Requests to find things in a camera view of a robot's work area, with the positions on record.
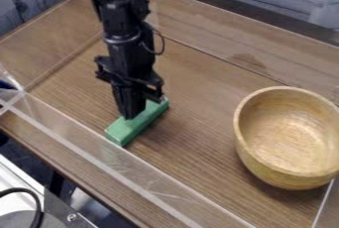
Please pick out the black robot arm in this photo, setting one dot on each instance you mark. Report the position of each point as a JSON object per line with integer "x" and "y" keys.
{"x": 123, "y": 19}

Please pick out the green rectangular block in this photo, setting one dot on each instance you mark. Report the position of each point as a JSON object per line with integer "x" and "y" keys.
{"x": 124, "y": 130}

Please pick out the grey metal bracket with screw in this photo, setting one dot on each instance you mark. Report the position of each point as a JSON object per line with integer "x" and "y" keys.
{"x": 59, "y": 215}

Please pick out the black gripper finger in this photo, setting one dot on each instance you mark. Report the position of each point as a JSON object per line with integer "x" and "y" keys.
{"x": 122, "y": 95}
{"x": 136, "y": 101}

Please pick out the brown wooden bowl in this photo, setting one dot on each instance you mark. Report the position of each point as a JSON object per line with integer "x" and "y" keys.
{"x": 286, "y": 136}

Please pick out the clear acrylic front barrier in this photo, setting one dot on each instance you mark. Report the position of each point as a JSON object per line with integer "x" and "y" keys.
{"x": 152, "y": 199}

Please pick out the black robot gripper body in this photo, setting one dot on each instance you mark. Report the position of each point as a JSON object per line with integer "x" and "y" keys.
{"x": 128, "y": 65}

